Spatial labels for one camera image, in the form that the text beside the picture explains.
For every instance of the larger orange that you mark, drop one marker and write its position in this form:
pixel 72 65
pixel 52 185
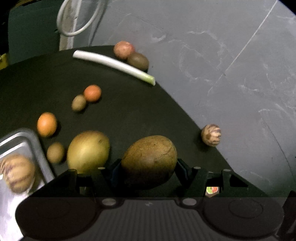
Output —
pixel 46 124

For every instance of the kiwi beside tray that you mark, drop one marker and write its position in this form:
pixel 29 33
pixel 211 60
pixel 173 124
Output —
pixel 55 153

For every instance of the red apple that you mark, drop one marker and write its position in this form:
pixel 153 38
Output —
pixel 123 49

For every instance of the white leek stalk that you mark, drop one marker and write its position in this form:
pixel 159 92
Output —
pixel 115 64

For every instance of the grey cabinet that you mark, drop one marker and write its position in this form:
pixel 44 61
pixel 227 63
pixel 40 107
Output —
pixel 32 30

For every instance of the large striped pepino melon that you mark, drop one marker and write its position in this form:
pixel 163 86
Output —
pixel 18 172

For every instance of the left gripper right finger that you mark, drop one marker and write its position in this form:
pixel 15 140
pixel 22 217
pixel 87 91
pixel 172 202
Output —
pixel 195 181

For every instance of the small striped pepino melon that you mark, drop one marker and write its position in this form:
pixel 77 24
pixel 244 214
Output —
pixel 211 135

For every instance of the brown-green mango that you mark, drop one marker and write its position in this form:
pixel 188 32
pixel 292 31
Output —
pixel 151 160

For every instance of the stainless steel tray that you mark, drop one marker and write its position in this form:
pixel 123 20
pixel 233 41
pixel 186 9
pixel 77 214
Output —
pixel 24 142

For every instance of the small orange tangerine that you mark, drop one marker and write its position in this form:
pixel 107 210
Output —
pixel 92 93

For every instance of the yellow-green mango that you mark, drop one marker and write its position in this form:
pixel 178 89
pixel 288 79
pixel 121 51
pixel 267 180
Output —
pixel 88 151

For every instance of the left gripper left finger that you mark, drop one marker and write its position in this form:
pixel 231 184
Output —
pixel 103 184

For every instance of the kiwi beside tangerine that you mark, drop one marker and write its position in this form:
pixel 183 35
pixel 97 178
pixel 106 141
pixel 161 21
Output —
pixel 78 103

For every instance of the dark kiwi by wall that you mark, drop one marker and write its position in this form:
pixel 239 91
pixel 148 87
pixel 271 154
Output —
pixel 138 61

